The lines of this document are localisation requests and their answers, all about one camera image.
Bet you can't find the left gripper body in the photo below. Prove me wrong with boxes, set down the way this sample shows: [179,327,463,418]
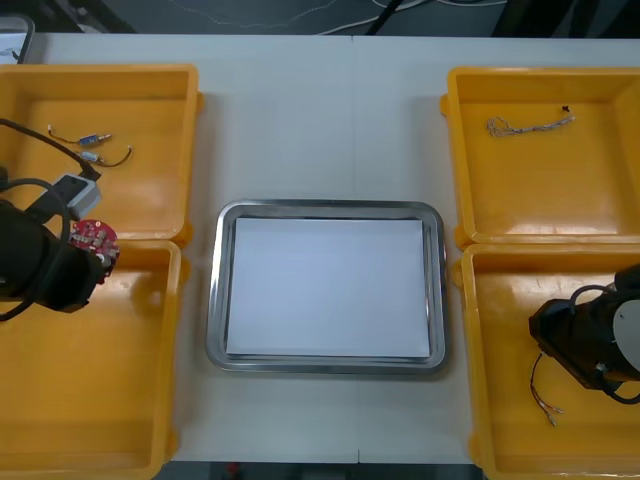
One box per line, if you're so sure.
[47,237,104,314]

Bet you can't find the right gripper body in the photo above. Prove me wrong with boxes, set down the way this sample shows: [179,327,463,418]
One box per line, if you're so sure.
[528,298,609,392]

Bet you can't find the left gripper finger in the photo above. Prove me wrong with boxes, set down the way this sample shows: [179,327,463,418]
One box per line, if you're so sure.
[93,253,112,286]

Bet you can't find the round red circuit board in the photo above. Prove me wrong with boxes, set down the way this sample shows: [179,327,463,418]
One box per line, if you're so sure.
[69,218,122,286]

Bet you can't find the red black green-yellow wire harness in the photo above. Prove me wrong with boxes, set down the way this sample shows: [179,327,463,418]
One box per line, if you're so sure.
[528,351,565,428]

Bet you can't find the white label solenoid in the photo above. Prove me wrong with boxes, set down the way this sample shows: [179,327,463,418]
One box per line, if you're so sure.
[78,144,133,169]

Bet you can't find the steel tray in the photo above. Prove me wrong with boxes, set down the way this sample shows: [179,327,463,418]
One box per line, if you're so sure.
[0,14,36,65]
[204,199,448,379]

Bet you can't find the blue label solenoid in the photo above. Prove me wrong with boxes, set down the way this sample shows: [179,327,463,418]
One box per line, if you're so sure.
[47,123,113,147]

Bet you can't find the twisted blue-white wire harness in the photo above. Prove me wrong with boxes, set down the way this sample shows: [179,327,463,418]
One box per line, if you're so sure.
[486,103,576,140]

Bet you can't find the yellow-orange plastic bin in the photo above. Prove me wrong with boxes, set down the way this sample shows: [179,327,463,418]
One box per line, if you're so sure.
[0,63,205,246]
[439,66,640,247]
[452,243,640,480]
[0,239,191,480]

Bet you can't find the white sheet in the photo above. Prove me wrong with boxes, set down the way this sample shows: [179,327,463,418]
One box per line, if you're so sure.
[225,217,432,360]

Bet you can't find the black pole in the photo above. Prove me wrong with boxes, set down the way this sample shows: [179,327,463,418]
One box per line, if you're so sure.
[363,0,407,36]

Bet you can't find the white cable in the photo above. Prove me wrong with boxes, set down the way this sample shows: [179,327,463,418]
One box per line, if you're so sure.
[164,0,509,36]

